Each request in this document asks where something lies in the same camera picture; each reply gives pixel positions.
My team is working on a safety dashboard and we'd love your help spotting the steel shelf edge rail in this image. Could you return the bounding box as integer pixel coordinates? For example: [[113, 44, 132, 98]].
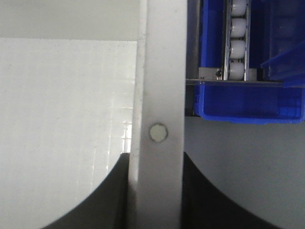
[[185, 67, 283, 87]]

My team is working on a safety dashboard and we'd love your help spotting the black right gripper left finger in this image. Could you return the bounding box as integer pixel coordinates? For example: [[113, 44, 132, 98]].
[[45, 153, 130, 229]]

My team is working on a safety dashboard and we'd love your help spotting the white Totelife plastic bin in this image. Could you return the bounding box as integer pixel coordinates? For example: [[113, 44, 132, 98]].
[[0, 0, 187, 229]]

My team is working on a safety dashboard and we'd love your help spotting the blue bin below shelf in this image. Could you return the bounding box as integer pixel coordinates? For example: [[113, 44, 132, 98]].
[[193, 0, 305, 124]]

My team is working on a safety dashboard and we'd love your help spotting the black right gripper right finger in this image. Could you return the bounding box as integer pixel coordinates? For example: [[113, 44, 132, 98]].
[[182, 153, 266, 229]]

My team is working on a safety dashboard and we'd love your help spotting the white roller track right shelf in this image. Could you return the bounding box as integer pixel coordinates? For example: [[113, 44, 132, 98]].
[[222, 0, 252, 81]]

